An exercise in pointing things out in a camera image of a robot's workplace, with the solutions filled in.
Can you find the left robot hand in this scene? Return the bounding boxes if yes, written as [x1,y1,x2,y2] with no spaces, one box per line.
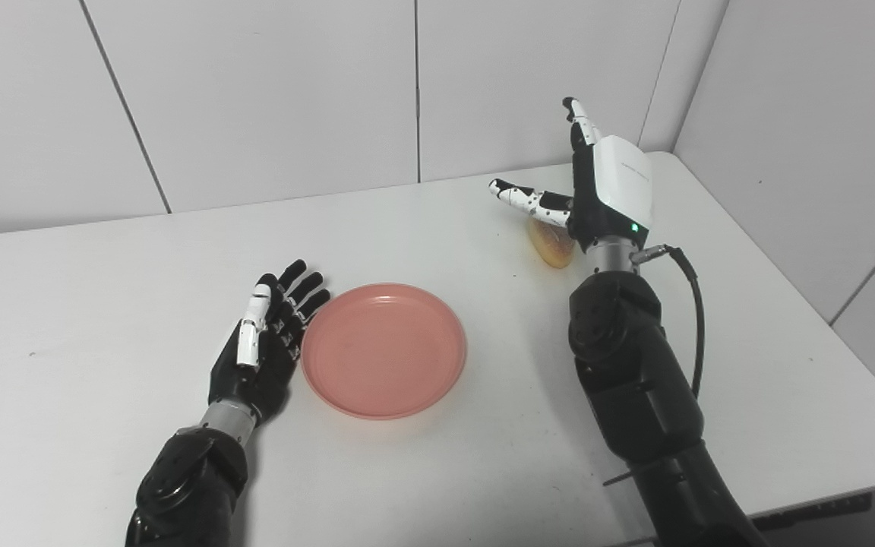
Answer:
[207,259,332,424]

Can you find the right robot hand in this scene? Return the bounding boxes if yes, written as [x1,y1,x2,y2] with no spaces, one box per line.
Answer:
[488,96,655,252]

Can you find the bread roll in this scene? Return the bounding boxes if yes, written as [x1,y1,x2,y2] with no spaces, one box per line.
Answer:
[525,217,577,269]

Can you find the pink plate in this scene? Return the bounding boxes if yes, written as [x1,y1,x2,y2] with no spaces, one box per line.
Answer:
[300,283,468,420]

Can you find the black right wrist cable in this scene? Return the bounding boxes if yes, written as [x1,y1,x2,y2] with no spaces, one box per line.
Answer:
[631,243,706,400]

